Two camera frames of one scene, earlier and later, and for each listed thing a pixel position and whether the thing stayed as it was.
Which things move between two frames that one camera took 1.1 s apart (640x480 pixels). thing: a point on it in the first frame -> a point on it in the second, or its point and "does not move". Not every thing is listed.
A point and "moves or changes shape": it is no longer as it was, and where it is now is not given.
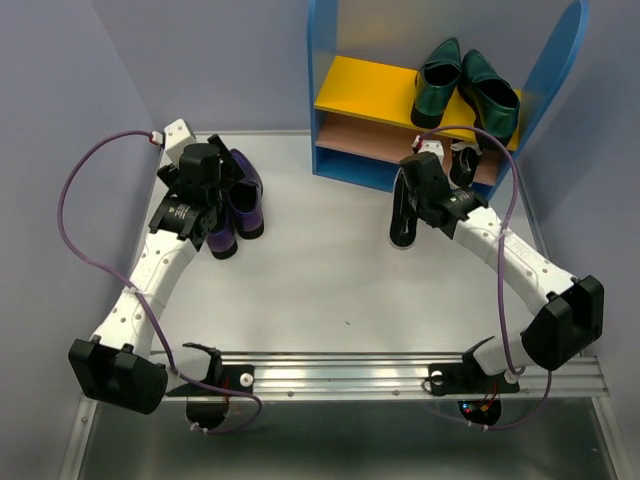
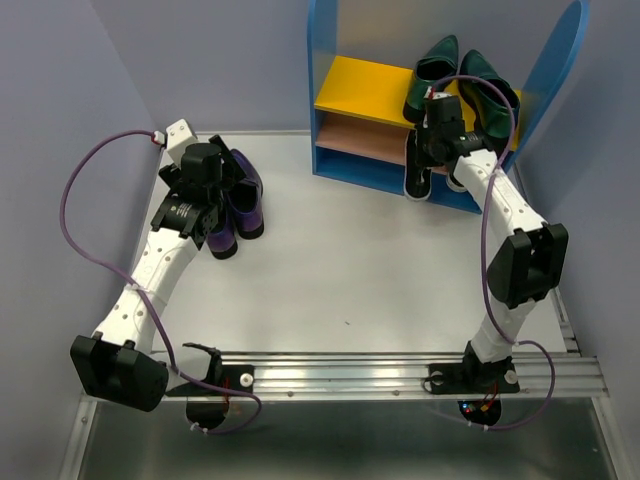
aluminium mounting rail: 401,373 does not move
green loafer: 494,100 does not move
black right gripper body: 421,203 -> 426,139
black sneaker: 403,217 moves or changes shape
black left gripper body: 230,171 does not move
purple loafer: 246,199 does not move
